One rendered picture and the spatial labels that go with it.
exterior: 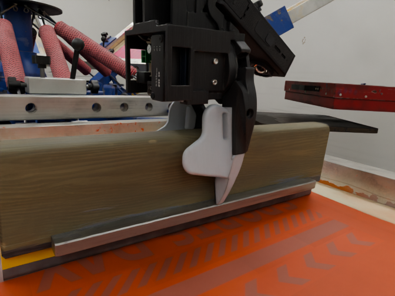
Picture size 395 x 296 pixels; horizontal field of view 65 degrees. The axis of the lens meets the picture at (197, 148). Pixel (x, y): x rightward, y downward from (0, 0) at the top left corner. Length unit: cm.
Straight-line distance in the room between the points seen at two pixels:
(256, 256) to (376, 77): 216
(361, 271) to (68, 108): 63
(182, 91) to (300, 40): 252
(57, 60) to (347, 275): 94
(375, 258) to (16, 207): 29
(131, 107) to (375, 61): 188
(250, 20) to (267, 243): 20
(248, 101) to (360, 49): 222
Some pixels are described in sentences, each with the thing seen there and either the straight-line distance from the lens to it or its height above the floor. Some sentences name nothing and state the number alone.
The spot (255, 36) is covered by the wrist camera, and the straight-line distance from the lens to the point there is 30.
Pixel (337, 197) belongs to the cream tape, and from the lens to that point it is 47.
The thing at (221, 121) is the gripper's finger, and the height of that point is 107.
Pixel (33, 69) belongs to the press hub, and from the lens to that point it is 130.
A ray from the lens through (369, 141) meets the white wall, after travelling 240.
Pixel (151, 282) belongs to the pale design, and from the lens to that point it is 25.
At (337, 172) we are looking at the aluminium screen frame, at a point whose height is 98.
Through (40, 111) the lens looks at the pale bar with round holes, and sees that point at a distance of 74.
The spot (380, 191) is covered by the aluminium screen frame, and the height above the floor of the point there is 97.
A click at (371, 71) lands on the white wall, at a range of 241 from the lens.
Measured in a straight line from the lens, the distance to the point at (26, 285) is 27.
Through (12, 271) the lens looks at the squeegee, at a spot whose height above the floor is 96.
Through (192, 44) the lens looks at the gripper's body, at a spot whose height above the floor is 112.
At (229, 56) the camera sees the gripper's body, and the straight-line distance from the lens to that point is 26.
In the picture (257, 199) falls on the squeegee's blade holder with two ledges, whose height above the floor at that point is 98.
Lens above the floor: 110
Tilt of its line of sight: 13 degrees down
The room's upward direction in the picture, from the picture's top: 4 degrees clockwise
